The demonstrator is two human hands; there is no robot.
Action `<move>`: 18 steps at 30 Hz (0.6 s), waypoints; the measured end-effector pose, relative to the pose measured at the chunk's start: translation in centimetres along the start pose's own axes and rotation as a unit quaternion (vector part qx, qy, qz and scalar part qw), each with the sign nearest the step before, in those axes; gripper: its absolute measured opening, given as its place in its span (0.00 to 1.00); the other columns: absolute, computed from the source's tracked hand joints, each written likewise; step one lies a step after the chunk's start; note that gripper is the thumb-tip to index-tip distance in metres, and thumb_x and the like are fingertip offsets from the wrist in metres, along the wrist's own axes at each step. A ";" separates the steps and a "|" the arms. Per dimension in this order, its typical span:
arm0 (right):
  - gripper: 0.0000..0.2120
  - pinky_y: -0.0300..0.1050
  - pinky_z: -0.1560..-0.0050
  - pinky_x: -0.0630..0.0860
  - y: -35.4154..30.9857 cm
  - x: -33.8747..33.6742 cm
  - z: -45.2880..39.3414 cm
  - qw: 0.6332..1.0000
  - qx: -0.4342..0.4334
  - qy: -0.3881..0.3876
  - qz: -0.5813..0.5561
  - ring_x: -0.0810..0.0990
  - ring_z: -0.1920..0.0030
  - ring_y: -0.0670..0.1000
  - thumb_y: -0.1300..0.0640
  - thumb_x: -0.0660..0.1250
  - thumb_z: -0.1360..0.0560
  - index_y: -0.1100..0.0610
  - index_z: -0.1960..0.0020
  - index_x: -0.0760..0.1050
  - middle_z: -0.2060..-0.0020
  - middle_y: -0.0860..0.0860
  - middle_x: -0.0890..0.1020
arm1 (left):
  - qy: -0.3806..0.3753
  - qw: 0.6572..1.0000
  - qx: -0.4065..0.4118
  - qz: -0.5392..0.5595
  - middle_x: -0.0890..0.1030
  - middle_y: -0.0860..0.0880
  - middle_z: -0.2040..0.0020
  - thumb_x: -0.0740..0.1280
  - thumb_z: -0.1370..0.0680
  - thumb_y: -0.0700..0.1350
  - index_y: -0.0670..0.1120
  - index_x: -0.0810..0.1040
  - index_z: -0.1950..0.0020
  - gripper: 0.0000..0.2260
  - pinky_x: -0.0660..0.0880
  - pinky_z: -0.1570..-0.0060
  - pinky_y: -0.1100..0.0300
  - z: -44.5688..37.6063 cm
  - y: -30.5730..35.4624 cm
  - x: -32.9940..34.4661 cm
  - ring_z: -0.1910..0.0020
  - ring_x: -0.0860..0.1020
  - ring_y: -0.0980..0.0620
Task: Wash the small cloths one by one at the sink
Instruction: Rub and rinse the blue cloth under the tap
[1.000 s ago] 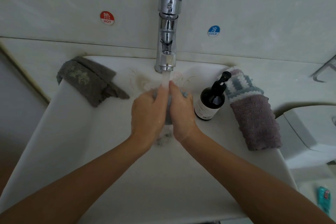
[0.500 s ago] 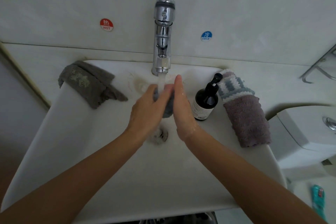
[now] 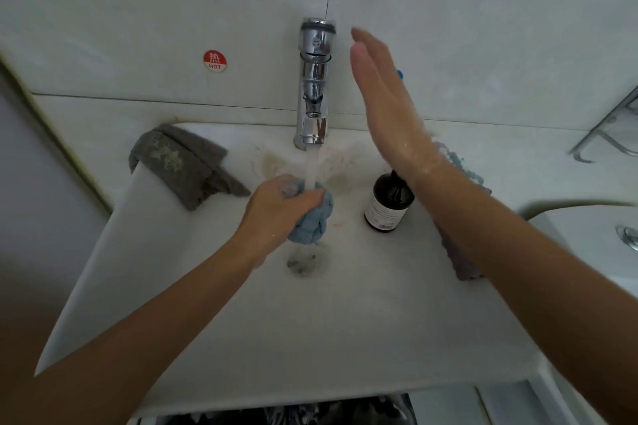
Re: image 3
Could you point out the person's right hand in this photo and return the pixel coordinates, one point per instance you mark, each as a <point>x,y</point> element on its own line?
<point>389,106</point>

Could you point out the person's left hand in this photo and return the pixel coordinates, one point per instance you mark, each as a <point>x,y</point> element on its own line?
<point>274,216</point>

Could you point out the blue stained cloth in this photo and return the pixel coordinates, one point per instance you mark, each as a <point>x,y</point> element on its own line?
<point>311,220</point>

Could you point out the grey yellow striped cloth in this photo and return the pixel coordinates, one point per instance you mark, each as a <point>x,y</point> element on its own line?
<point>459,161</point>

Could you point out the grey stained cloth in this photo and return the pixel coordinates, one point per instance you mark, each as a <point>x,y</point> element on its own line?
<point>184,163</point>

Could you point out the white ceramic sink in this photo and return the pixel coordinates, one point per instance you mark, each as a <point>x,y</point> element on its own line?
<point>329,330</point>

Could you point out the person's right forearm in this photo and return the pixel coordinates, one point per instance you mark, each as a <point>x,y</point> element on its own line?
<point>528,260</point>

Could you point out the person's left forearm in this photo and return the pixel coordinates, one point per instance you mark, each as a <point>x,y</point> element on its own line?
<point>120,345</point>

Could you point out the metal sink drain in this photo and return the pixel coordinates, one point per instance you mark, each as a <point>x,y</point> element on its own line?
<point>307,258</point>

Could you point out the blue round sticker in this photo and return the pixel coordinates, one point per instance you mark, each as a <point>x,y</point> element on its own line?
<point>400,74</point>

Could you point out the chrome faucet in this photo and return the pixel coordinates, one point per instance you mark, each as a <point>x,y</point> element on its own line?
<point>315,81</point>

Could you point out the black pump soap bottle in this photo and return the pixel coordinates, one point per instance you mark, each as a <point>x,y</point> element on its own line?
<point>389,203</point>

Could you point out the red round sticker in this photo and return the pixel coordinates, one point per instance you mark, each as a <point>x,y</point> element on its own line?
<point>214,60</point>

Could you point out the gray patterned trousers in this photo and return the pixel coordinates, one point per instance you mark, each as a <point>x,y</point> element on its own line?
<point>289,410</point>

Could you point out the white toilet tank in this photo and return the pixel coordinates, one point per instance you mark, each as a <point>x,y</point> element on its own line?
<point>598,240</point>

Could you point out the chrome flush button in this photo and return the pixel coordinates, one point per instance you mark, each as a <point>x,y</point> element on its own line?
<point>629,236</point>

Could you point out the metal wall shelf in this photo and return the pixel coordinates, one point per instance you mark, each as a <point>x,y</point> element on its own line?
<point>603,131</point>

